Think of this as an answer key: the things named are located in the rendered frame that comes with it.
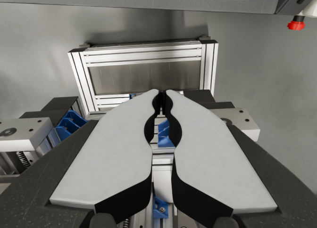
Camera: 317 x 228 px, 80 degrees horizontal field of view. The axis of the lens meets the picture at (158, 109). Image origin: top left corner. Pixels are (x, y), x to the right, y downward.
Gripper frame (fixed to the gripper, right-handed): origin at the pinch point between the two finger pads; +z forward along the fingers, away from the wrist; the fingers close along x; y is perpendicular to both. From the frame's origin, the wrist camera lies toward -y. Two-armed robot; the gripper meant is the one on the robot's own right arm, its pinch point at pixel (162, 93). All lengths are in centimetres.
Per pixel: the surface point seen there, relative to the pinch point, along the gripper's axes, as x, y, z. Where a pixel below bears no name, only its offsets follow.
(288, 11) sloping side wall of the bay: 20.8, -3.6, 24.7
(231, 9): 11.6, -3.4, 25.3
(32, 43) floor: -85, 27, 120
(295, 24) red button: 32, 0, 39
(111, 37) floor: -31, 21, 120
